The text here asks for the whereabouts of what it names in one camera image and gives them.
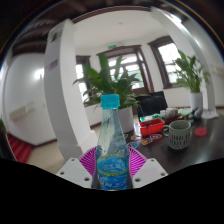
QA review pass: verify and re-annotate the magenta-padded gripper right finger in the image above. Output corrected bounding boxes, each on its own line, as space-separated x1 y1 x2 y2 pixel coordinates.
127 146 169 189

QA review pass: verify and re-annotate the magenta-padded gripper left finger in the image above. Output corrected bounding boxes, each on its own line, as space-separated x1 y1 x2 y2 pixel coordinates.
55 146 100 189

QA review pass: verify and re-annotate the clear bottle with teal cap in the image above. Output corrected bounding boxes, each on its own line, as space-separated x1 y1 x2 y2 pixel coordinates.
95 93 132 191

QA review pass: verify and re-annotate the red plastic box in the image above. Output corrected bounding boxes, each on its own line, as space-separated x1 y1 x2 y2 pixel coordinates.
139 118 166 137

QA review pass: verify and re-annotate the grey slotted mug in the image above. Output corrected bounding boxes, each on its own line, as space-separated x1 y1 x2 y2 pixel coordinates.
162 119 194 150

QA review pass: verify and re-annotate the green and white box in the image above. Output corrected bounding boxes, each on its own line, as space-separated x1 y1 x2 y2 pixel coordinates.
139 113 164 123

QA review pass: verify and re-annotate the red carpeted staircase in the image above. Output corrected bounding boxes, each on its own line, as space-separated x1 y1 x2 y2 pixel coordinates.
4 133 34 164

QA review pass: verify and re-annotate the flat round red coaster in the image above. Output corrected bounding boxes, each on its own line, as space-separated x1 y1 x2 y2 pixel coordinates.
194 126 208 137

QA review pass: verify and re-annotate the green book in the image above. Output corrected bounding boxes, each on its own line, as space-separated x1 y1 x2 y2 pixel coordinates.
178 108 194 118

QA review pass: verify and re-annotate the dark grey round object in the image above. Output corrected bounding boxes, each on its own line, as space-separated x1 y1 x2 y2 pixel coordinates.
191 108 204 121

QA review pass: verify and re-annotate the broad-leaf plant in white pot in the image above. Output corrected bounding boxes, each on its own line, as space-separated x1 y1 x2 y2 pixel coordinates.
73 53 151 134
171 49 212 113

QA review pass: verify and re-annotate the dark framed window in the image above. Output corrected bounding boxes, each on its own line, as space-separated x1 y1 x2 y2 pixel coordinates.
75 55 92 106
147 35 188 89

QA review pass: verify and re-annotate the dark wooden glazed door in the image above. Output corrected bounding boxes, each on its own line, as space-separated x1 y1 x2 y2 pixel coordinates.
96 44 155 98

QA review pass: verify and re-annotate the white wall radiator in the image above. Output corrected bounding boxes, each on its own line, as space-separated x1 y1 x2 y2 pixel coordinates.
9 101 36 122

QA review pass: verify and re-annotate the glowing wall lamp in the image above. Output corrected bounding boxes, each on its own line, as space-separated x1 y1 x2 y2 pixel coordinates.
33 68 46 81

